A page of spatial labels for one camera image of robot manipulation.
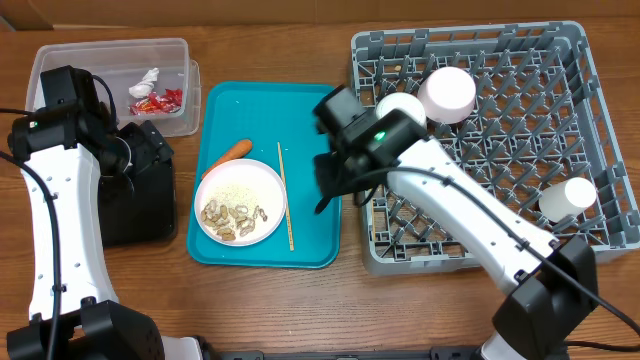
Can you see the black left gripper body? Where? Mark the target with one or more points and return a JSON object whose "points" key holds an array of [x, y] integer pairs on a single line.
{"points": [[146, 149]]}

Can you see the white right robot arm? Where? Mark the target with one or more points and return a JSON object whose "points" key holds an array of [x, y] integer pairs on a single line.
{"points": [[547, 283]]}

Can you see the black base bar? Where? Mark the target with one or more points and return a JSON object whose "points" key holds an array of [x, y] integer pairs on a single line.
{"points": [[435, 353]]}

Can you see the black plastic tray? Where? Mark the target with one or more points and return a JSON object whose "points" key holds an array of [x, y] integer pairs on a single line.
{"points": [[138, 210]]}

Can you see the grey dishwasher rack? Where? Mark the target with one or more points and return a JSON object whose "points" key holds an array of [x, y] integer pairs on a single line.
{"points": [[540, 117]]}

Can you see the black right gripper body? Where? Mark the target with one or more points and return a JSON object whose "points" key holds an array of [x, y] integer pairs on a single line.
{"points": [[341, 177]]}

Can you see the red snack wrapper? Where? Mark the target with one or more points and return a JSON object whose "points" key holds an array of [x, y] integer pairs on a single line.
{"points": [[170, 102]]}

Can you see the white tissue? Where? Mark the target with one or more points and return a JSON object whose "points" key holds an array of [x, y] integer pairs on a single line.
{"points": [[145, 86]]}

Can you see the white plate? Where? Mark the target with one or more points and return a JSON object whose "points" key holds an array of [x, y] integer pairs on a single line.
{"points": [[258, 176]]}

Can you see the white cup in rack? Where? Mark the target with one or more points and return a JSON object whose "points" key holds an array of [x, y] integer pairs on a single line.
{"points": [[569, 198]]}

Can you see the clear plastic bin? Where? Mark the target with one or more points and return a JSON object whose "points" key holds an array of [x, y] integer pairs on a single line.
{"points": [[122, 64]]}

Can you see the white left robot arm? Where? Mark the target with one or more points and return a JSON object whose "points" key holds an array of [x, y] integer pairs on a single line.
{"points": [[90, 180]]}

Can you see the pink bowl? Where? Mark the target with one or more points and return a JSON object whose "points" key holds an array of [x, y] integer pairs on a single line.
{"points": [[448, 95]]}

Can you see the peanut pile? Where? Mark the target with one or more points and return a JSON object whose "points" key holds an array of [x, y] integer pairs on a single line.
{"points": [[231, 223]]}

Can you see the orange carrot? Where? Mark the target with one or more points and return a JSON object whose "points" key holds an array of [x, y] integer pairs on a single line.
{"points": [[238, 150]]}

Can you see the wooden chopstick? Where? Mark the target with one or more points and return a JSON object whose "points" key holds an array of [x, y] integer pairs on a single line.
{"points": [[287, 206]]}

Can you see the white bowl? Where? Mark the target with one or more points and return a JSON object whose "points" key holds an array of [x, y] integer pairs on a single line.
{"points": [[405, 102]]}

